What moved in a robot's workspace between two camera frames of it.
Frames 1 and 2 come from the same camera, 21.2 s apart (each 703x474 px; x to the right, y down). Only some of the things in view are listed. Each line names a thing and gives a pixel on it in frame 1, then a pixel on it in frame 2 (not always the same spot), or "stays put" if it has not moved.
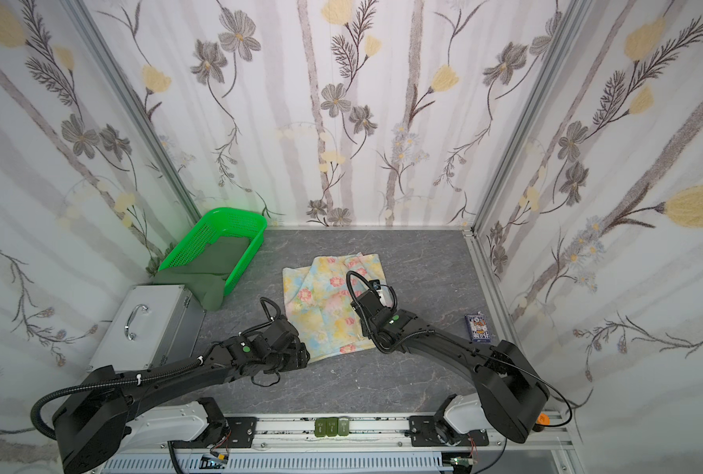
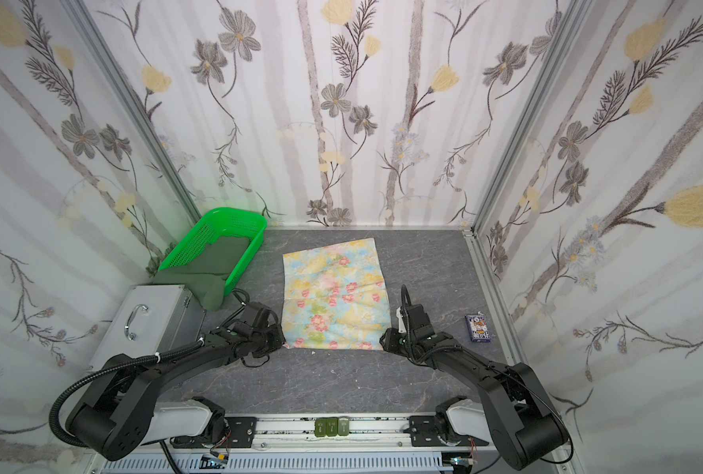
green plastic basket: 219,223 stays put
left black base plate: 239,435 stays put
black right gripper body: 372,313 to 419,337
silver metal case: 156,326 stays put
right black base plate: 425,434 stays put
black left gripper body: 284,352 to 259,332
